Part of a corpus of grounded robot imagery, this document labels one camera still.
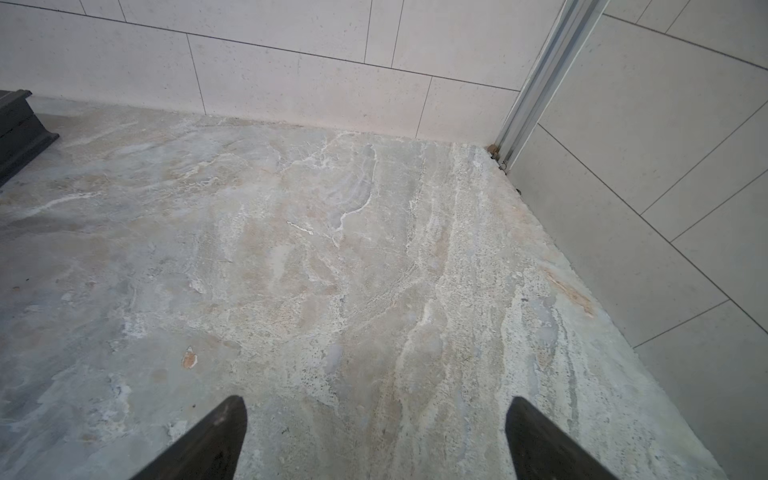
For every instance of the black folded chess board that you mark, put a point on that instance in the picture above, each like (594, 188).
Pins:
(23, 136)

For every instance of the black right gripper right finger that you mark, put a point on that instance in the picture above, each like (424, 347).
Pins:
(541, 450)

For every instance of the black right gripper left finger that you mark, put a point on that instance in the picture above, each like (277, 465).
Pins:
(209, 450)

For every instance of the aluminium corner frame post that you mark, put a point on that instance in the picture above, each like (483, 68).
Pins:
(573, 26)

